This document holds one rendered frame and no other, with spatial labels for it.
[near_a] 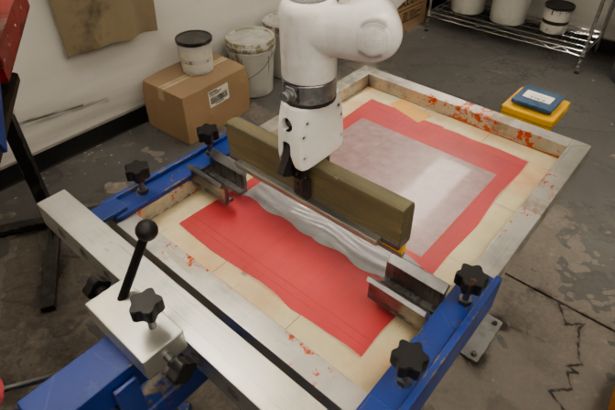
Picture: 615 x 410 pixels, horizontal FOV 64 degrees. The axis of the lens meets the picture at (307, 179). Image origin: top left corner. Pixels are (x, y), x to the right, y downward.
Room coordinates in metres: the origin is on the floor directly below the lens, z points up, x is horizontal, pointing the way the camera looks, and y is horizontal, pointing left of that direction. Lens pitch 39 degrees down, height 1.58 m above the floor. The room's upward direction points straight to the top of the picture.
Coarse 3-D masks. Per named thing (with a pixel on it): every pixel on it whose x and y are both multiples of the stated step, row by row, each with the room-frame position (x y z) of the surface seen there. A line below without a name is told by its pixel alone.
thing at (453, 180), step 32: (416, 160) 0.84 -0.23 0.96; (448, 160) 0.84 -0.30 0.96; (480, 160) 0.84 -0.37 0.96; (512, 160) 0.84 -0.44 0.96; (416, 192) 0.74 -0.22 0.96; (448, 192) 0.74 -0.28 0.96; (480, 192) 0.74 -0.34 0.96; (416, 224) 0.65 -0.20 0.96; (448, 224) 0.65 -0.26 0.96; (320, 256) 0.57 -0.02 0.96; (416, 256) 0.57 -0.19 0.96; (288, 288) 0.50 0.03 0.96; (320, 288) 0.50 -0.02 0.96; (352, 288) 0.50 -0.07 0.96; (320, 320) 0.44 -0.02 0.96; (352, 320) 0.44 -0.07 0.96; (384, 320) 0.44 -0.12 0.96
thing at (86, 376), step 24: (96, 360) 0.32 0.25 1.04; (120, 360) 0.32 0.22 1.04; (48, 384) 0.29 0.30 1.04; (72, 384) 0.29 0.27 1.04; (96, 384) 0.29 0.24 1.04; (120, 384) 0.30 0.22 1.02; (24, 408) 0.27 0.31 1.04; (48, 408) 0.27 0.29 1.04; (72, 408) 0.27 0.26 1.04; (96, 408) 0.28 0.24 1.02
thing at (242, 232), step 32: (352, 128) 0.97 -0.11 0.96; (384, 128) 0.97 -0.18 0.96; (416, 128) 0.97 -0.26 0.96; (352, 160) 0.84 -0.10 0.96; (384, 160) 0.84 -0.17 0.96; (192, 224) 0.65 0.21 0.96; (224, 224) 0.65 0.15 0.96; (256, 224) 0.65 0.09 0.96; (288, 224) 0.65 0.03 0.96; (224, 256) 0.57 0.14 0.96; (256, 256) 0.57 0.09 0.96; (288, 256) 0.57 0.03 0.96
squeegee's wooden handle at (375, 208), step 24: (240, 120) 0.72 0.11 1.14; (240, 144) 0.69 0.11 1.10; (264, 144) 0.65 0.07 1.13; (264, 168) 0.65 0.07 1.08; (312, 168) 0.58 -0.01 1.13; (336, 168) 0.57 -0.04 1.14; (312, 192) 0.58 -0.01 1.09; (336, 192) 0.55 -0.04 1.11; (360, 192) 0.53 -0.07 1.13; (384, 192) 0.52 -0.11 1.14; (360, 216) 0.52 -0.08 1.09; (384, 216) 0.50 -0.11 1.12; (408, 216) 0.49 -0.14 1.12; (384, 240) 0.49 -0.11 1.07; (408, 240) 0.50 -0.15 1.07
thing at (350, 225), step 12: (240, 168) 0.67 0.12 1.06; (252, 168) 0.66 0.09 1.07; (264, 180) 0.63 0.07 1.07; (276, 180) 0.63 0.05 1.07; (288, 192) 0.60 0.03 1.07; (312, 204) 0.57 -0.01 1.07; (324, 216) 0.55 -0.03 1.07; (336, 216) 0.54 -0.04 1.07; (348, 228) 0.52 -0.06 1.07; (360, 228) 0.52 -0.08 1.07; (372, 240) 0.49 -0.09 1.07
